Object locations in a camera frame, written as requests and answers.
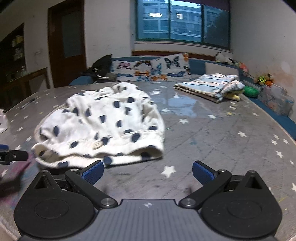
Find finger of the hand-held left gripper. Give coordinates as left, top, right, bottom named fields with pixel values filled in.
left=0, top=144, right=28, bottom=165

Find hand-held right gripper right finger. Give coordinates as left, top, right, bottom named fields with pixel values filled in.
left=179, top=160, right=270, bottom=208

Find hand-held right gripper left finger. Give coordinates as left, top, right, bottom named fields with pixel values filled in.
left=33, top=160, right=118, bottom=208

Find white polka-dot pants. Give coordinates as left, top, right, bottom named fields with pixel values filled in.
left=31, top=82, right=166, bottom=168

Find grey star-print table cover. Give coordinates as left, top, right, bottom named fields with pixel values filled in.
left=0, top=80, right=296, bottom=241

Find white cardboard box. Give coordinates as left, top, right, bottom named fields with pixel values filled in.
left=0, top=109, right=10, bottom=134

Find black pen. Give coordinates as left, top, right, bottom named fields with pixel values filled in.
left=20, top=96, right=38, bottom=110

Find yellow soft toy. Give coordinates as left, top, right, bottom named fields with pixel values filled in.
left=225, top=91, right=242, bottom=101

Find dark wooden side table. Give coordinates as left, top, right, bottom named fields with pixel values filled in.
left=0, top=68, right=50, bottom=109

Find striped folded cloth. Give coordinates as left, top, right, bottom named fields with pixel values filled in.
left=173, top=73, right=245, bottom=103

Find green ball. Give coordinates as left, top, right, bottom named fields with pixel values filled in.
left=244, top=86, right=259, bottom=98

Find clear plastic storage box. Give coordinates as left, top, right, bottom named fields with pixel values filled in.
left=260, top=83, right=295, bottom=116

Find blue sofa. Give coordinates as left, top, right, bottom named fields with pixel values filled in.
left=69, top=56, right=296, bottom=142

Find grey sofa cushion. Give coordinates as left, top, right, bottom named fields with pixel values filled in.
left=205, top=62, right=240, bottom=78

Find black jacket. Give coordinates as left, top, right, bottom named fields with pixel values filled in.
left=80, top=54, right=116, bottom=84

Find dark wooden shelf cabinet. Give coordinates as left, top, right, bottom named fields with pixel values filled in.
left=0, top=23, right=26, bottom=81

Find colourful plush toy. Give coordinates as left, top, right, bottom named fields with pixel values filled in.
left=254, top=74, right=274, bottom=87

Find panda plush toy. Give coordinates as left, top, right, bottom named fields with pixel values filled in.
left=215, top=51, right=238, bottom=65

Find brown wooden door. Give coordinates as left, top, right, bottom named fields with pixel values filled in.
left=47, top=2, right=87, bottom=88

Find green-framed window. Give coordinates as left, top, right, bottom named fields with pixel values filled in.
left=135, top=0, right=232, bottom=50

